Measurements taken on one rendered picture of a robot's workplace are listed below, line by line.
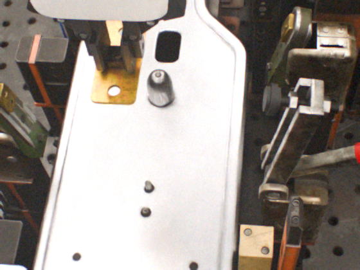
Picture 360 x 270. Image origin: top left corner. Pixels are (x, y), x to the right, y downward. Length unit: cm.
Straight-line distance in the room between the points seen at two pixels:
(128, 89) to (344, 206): 63
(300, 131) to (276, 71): 24
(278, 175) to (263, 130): 48
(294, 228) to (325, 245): 53
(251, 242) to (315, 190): 10
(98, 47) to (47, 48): 40
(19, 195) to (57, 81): 17
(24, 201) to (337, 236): 48
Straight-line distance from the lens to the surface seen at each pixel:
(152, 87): 82
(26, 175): 90
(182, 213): 78
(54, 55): 93
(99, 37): 55
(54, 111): 104
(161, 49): 102
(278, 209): 75
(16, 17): 137
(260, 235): 70
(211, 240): 77
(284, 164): 68
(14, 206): 103
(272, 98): 59
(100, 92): 57
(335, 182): 114
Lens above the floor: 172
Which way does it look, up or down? 61 degrees down
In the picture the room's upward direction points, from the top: 7 degrees counter-clockwise
